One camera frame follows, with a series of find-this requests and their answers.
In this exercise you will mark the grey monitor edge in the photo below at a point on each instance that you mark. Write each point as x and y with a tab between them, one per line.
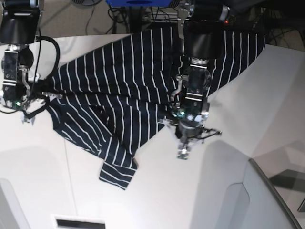
276	196

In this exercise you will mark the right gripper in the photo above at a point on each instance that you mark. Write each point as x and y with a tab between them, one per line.
36	92

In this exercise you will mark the blue box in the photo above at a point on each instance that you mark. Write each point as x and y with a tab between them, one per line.
139	3

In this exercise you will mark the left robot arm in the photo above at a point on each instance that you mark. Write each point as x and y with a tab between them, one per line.
203	34

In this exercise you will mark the navy white striped t-shirt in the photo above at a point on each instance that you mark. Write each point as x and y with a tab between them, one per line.
114	97

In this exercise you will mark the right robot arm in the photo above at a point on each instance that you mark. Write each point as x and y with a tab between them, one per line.
20	27

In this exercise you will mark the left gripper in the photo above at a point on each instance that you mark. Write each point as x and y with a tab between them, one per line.
188	130

